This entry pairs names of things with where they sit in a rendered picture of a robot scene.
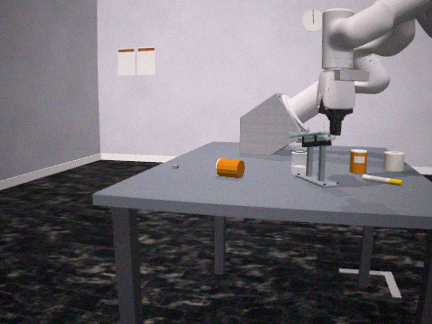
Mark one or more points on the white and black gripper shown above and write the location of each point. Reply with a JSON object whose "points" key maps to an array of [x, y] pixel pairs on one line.
{"points": [[335, 96]]}

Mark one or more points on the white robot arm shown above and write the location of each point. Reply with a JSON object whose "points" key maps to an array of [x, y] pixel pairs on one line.
{"points": [[340, 39]]}

